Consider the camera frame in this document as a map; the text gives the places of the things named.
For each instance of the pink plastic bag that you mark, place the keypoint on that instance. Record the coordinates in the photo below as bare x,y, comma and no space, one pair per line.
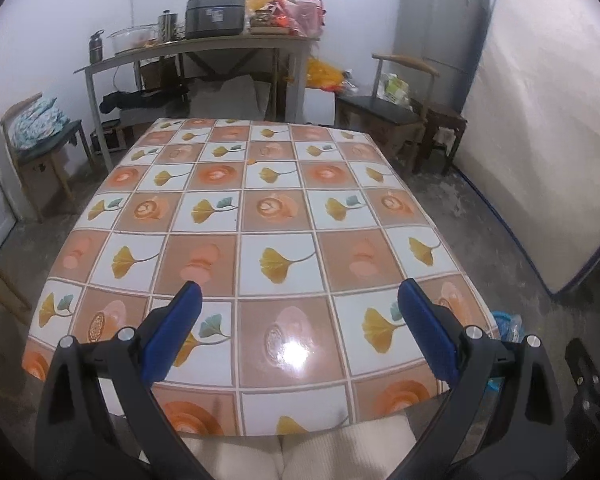
307,15

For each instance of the steel canister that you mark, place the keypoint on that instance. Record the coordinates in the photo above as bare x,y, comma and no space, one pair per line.
167,27

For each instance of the wooden chair with green seat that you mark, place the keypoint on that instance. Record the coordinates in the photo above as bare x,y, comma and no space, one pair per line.
45,145

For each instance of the grey metal side table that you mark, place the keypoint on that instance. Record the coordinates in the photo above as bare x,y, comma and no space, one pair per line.
205,45

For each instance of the wooden armchair with black seat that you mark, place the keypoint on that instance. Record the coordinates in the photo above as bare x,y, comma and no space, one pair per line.
380,107

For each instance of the dark wooden stool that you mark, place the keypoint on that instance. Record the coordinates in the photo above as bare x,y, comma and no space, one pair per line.
445,115

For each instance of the glass bowl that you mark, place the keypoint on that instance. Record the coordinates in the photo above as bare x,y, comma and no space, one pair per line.
132,40

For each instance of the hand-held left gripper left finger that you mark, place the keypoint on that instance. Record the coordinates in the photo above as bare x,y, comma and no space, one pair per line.
172,325

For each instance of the steel water bottle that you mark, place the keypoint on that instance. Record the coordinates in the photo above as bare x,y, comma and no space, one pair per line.
96,47

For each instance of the yellow plastic bag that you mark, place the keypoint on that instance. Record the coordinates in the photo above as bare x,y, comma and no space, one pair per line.
325,75

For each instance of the dark rice cooker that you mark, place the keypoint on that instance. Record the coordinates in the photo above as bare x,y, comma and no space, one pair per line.
215,17

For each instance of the pile of red snack packets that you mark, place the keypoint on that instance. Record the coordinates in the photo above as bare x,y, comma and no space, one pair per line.
270,12

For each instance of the blue plastic wastebasket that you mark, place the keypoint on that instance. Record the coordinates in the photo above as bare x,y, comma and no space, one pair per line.
497,316

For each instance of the floral cloth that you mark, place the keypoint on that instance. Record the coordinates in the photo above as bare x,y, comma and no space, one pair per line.
35,122

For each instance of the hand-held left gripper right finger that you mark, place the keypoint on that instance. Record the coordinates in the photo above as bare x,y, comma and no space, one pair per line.
425,320

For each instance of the grey refrigerator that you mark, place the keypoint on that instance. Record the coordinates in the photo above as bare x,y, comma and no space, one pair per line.
440,20

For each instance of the white mattress with blue edge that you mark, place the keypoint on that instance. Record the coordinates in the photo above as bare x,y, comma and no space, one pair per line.
545,135

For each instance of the wooden chair with dark seat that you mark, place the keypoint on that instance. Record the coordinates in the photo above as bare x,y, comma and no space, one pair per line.
5,280

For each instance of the white sack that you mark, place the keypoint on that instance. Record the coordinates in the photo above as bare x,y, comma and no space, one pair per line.
230,97

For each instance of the black clothing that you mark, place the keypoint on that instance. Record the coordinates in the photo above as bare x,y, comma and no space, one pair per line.
130,100

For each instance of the green and white carton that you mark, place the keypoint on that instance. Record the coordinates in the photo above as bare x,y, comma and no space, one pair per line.
395,89

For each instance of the patterned dining table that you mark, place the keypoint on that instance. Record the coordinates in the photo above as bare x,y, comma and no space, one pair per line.
280,210

